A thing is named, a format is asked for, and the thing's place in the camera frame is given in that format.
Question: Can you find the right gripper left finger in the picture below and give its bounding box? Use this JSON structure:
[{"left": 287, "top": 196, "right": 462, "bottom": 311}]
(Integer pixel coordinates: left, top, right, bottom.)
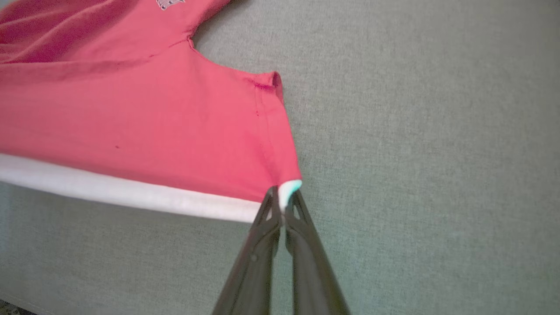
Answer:
[{"left": 212, "top": 186, "right": 281, "bottom": 315}]

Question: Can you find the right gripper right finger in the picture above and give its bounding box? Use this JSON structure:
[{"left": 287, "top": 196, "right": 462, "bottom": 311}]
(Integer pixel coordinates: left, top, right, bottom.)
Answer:
[{"left": 284, "top": 190, "right": 350, "bottom": 315}]

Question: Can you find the red and white garment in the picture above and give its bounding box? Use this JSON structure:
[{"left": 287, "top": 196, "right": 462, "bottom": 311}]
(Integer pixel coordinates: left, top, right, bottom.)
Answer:
[{"left": 0, "top": 0, "right": 303, "bottom": 224}]

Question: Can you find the large grey sofa seat cushion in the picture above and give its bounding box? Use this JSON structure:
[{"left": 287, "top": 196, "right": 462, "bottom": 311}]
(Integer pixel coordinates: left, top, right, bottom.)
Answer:
[{"left": 0, "top": 0, "right": 560, "bottom": 315}]

